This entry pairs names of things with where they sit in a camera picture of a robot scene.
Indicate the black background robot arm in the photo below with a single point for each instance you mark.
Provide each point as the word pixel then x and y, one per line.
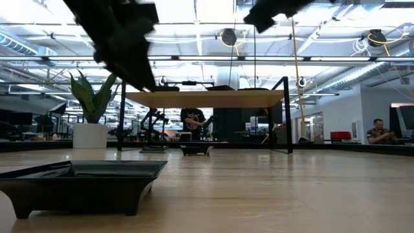
pixel 155 121
pixel 207 124

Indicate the black monitor screen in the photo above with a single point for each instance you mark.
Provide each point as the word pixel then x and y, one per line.
pixel 404 126

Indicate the person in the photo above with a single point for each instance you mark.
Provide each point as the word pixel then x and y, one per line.
pixel 380 134
pixel 193 121

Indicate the dark background monitor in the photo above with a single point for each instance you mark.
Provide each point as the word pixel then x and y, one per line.
pixel 19 119

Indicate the wooden shelf riser black legs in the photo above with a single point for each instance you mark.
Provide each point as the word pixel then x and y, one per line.
pixel 207 98

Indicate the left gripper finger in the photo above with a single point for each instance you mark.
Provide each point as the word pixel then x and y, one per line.
pixel 108 66
pixel 139 76

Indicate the silver ventilation duct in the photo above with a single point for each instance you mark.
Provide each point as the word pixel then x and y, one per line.
pixel 355 76

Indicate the green plant in white pot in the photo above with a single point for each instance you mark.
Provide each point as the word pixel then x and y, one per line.
pixel 90 136

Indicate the small black ceiling reel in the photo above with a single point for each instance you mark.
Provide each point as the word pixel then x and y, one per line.
pixel 162 81
pixel 301 82

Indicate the black computer tower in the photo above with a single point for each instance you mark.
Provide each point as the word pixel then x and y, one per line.
pixel 228 124

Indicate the red storage box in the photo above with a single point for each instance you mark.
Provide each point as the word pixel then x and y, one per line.
pixel 340 135

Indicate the black aluminium table frame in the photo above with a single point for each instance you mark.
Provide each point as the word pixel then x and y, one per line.
pixel 355 148

